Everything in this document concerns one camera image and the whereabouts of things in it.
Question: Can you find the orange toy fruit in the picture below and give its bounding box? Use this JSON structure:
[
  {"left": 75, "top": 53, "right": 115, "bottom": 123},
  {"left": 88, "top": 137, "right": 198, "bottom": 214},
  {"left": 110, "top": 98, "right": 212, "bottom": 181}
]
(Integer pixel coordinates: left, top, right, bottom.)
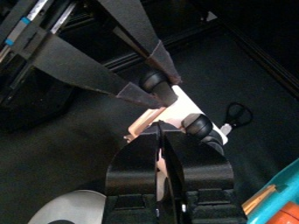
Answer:
[{"left": 266, "top": 200, "right": 299, "bottom": 224}]

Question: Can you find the beige wooden toy stick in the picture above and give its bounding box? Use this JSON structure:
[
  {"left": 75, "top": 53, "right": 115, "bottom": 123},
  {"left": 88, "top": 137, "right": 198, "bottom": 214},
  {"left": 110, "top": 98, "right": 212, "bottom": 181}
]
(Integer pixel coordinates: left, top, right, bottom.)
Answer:
[{"left": 240, "top": 184, "right": 278, "bottom": 216}]

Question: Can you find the white toy kettle grey handle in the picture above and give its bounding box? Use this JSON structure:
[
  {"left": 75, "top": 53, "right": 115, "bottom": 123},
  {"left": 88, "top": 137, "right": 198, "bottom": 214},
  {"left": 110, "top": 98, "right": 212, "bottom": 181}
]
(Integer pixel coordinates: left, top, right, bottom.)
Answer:
[{"left": 27, "top": 189, "right": 108, "bottom": 224}]

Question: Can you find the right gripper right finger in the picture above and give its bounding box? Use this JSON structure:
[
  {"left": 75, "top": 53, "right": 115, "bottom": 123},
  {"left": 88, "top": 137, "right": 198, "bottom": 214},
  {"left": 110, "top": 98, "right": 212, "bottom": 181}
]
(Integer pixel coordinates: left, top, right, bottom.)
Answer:
[{"left": 162, "top": 122, "right": 248, "bottom": 224}]

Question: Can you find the small black loop handled utensil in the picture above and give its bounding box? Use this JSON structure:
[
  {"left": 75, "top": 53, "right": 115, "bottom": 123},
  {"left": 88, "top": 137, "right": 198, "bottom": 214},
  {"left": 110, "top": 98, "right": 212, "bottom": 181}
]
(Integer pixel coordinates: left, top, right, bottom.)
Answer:
[{"left": 220, "top": 101, "right": 255, "bottom": 137}]

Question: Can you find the teal toy basket orange rim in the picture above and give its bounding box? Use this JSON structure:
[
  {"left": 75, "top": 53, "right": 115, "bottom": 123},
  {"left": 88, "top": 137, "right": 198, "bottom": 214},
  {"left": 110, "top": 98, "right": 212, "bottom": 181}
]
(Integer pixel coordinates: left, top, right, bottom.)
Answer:
[{"left": 244, "top": 158, "right": 299, "bottom": 224}]

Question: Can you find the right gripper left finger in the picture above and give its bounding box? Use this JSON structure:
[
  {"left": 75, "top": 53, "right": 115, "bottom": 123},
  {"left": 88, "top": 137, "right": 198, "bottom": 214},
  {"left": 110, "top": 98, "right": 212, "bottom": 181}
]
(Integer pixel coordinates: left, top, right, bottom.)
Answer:
[{"left": 104, "top": 122, "right": 163, "bottom": 224}]

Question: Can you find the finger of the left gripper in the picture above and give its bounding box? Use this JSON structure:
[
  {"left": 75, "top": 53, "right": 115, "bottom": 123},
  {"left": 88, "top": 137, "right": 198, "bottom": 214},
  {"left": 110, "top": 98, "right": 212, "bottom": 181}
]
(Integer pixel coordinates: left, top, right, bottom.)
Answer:
[
  {"left": 32, "top": 31, "right": 170, "bottom": 110},
  {"left": 98, "top": 0, "right": 183, "bottom": 86}
]

